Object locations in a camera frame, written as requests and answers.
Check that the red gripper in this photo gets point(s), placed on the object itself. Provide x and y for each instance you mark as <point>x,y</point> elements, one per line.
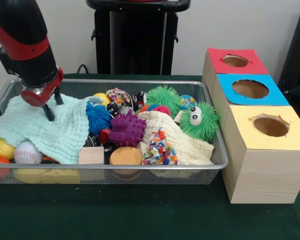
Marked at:
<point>40,98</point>

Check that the mint green waffle cloth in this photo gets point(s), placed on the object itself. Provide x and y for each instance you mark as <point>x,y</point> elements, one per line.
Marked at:
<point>60,132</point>

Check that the cream waffle cloth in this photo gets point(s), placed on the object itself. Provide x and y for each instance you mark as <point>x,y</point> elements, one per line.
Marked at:
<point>189,147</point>

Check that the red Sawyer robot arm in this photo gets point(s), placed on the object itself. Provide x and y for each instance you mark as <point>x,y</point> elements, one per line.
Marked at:
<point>35,70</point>

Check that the wooden three-hole sorting box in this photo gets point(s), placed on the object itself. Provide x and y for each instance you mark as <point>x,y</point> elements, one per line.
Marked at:
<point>264,175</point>

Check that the blue puffer ball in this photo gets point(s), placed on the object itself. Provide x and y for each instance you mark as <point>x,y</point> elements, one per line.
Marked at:
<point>97,117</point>

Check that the white baseball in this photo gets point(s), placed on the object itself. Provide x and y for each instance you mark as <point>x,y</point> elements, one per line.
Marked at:
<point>27,153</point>

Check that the plain wooden cube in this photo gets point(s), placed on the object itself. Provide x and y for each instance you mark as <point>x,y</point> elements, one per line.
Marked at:
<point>91,156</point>

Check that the multicolour print fabric bundle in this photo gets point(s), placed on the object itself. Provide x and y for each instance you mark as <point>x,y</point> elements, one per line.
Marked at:
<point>117,96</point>
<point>159,147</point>

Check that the purple spiky rubber toy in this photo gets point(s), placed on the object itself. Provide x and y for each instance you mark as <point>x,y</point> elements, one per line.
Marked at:
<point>127,130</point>

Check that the orange round foam disc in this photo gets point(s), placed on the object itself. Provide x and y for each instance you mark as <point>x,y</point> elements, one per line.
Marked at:
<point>126,156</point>

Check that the green spiky puffer ball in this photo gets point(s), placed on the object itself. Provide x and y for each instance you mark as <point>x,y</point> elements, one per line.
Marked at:
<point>162,98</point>

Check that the green puffer toy with eyes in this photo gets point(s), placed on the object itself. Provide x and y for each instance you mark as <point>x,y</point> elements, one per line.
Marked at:
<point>204,125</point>

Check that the black standing panel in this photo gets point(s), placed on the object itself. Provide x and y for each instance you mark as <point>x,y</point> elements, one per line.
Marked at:
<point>297,50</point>

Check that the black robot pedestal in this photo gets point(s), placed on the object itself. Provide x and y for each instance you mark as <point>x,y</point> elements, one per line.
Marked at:
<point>129,50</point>

